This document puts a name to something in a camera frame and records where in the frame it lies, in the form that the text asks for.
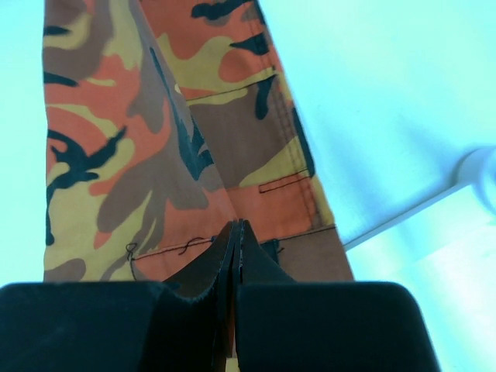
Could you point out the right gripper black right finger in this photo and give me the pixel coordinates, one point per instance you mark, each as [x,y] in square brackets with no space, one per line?
[285,325]

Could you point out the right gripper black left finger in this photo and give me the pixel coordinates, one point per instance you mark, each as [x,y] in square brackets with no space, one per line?
[180,324]

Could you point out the white metal clothes rack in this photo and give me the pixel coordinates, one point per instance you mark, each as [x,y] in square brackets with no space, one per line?
[459,209]

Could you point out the orange camouflage trousers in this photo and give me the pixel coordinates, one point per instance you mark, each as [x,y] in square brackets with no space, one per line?
[166,120]

